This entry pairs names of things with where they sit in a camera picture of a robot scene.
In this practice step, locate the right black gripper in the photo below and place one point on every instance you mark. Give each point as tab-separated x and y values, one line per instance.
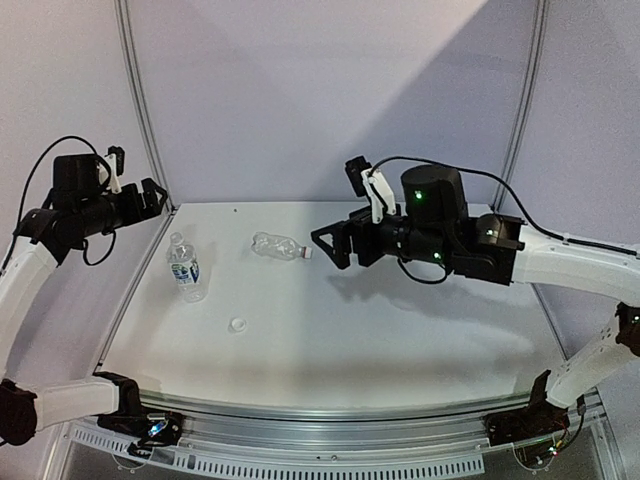
340	232

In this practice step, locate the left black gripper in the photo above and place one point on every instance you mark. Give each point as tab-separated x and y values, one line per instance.
136	210

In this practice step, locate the crushed clear bottle red label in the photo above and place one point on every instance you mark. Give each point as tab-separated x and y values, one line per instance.
279	247

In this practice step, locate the clear labelled water bottle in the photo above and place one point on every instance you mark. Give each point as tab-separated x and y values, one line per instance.
181	256

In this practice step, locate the white bottle cap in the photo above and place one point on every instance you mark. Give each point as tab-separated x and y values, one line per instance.
237	325

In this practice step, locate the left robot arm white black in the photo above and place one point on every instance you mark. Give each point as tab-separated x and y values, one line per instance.
86	199

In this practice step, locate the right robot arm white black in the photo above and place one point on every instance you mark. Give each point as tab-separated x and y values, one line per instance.
435	226

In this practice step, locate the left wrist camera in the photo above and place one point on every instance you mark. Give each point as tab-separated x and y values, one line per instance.
110	169

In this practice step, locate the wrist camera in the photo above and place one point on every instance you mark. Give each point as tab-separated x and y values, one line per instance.
110	169
370	182

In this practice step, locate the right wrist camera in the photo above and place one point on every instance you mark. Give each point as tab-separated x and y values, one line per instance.
370	182

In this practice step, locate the left aluminium wall post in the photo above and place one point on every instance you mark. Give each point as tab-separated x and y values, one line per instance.
138	96

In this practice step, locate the aluminium wall post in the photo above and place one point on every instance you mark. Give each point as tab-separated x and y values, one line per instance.
534	56
138	96

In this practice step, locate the right aluminium wall post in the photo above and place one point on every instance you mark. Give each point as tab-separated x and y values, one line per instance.
534	56

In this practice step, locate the aluminium front rail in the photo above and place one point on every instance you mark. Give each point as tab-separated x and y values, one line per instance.
224	441

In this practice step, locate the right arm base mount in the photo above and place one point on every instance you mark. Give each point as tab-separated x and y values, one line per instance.
538	431

